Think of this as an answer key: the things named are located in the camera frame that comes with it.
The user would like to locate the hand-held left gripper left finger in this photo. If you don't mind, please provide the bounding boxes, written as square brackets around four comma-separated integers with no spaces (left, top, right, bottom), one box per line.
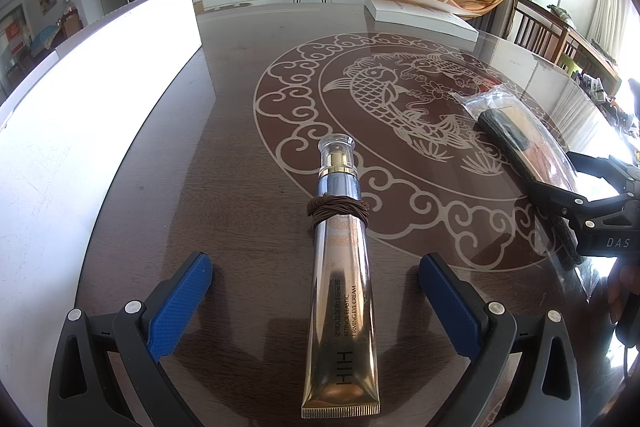
[47,251,213,427]

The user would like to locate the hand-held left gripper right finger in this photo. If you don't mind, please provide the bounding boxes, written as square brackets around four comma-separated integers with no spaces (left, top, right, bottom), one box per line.
[417,253,583,427]

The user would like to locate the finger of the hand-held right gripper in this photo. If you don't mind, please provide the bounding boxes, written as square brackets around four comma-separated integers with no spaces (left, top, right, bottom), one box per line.
[529,179,636,234]
[566,151,640,182]

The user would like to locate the clear plastic packet tan card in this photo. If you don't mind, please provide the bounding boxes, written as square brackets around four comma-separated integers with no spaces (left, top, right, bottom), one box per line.
[448,87,596,271]

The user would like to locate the gold cream tube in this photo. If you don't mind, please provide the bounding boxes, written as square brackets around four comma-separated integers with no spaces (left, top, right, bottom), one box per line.
[300,133,381,419]

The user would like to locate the brown hair tie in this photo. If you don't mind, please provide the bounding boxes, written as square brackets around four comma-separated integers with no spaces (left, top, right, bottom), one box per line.
[306,194,371,234]

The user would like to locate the person's right hand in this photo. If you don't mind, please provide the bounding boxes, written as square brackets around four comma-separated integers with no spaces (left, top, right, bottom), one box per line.
[607,257,640,348]

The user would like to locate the wooden side table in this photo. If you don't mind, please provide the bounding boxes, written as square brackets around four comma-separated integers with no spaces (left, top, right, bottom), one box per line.
[560,24,624,94]

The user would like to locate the wooden slatted chair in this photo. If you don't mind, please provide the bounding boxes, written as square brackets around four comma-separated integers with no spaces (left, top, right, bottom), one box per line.
[510,0,569,62]

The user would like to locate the large white board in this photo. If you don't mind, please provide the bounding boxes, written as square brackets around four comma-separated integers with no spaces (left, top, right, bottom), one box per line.
[0,0,217,410]

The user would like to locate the white flat box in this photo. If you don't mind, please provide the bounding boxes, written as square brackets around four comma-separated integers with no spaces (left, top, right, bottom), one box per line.
[365,0,479,42]

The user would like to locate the blue patterned cloth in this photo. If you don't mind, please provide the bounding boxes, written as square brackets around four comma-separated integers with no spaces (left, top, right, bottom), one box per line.
[30,27,59,53]

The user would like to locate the red window sign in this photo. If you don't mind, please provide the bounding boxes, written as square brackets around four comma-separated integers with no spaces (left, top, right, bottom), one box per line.
[5,21,25,53]

